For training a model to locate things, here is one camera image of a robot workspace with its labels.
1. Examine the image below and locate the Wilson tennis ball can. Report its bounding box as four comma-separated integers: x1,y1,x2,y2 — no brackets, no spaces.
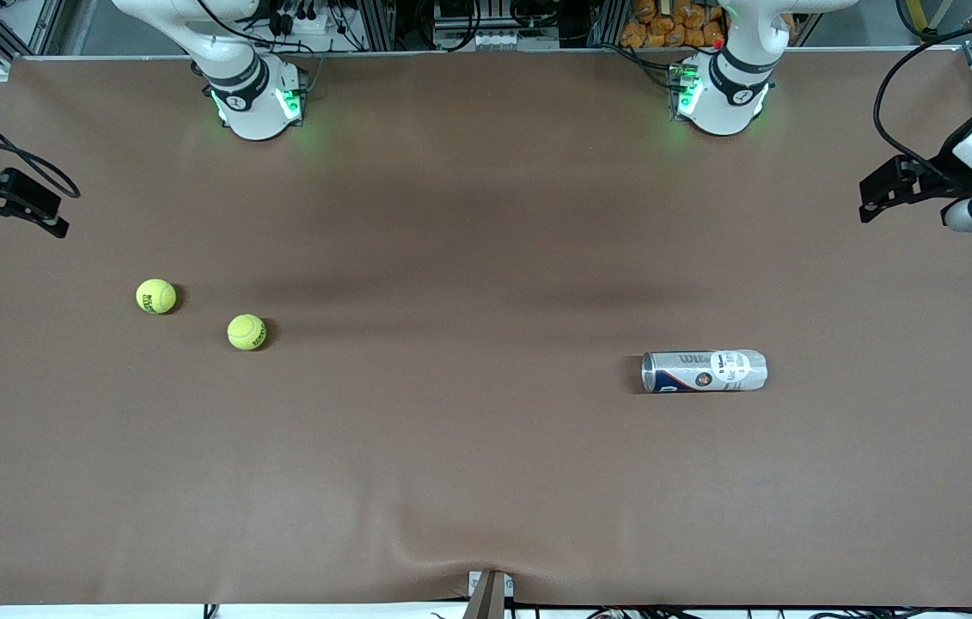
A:
642,348,768,395

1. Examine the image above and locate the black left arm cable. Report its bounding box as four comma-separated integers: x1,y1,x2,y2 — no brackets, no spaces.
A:
872,26,972,181

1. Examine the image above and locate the white terminal block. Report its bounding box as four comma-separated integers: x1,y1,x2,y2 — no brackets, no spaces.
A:
470,29,531,51

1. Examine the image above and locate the grey electronics box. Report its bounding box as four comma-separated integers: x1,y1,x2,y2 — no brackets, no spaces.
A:
432,0,478,28

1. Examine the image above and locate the metal camera stand post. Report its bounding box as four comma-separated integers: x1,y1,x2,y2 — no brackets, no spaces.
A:
464,570,516,619

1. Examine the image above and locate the brown table mat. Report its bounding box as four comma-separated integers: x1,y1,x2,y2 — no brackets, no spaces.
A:
0,50,972,608

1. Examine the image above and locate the yellow tennis ball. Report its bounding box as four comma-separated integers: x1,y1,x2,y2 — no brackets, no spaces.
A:
136,278,178,316
226,313,267,352

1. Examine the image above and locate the aluminium frame post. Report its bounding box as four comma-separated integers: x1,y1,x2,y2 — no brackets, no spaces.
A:
593,0,624,49
357,0,397,51

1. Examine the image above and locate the pile of orange objects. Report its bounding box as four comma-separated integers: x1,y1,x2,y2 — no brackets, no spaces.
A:
620,0,725,49

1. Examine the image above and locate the white power strip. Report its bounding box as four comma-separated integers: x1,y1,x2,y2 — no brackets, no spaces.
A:
266,0,333,37

